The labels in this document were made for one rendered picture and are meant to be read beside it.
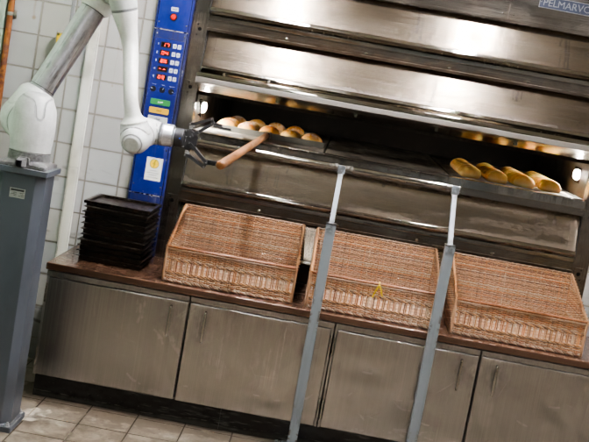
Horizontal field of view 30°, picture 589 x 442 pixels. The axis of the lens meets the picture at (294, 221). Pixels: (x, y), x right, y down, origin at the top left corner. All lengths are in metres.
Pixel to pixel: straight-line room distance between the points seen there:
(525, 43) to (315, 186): 1.12
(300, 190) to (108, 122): 0.92
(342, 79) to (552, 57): 0.93
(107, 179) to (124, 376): 0.96
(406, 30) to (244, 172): 0.96
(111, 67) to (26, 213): 1.13
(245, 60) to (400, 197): 0.92
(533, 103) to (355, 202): 0.90
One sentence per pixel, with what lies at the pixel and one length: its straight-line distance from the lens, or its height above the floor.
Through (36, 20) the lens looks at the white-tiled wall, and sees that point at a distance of 5.15.
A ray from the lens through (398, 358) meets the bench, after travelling 4.53.
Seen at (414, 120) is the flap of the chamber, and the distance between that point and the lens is 4.80.
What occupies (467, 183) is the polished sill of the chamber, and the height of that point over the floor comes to 1.16.
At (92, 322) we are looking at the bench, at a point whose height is 0.36.
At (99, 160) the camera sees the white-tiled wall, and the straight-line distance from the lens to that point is 5.08.
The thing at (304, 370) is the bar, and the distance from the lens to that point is 4.49.
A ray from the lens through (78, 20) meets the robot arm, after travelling 4.40.
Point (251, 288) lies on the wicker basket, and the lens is 4.54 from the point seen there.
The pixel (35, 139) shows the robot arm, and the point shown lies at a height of 1.11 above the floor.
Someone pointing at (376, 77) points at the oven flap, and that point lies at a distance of 4.94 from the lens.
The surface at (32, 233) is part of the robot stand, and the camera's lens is 4.18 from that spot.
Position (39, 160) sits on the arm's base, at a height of 1.04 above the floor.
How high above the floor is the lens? 1.52
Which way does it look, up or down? 8 degrees down
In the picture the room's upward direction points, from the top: 10 degrees clockwise
